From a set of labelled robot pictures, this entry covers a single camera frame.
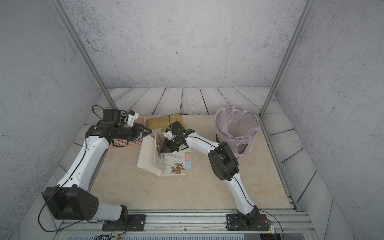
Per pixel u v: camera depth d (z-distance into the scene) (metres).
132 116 0.72
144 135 0.70
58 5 0.70
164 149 0.81
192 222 0.74
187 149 0.80
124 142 0.65
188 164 0.94
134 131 0.68
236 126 0.96
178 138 0.72
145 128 0.73
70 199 0.40
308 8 0.70
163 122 1.15
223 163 0.57
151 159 0.83
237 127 0.97
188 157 0.98
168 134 0.89
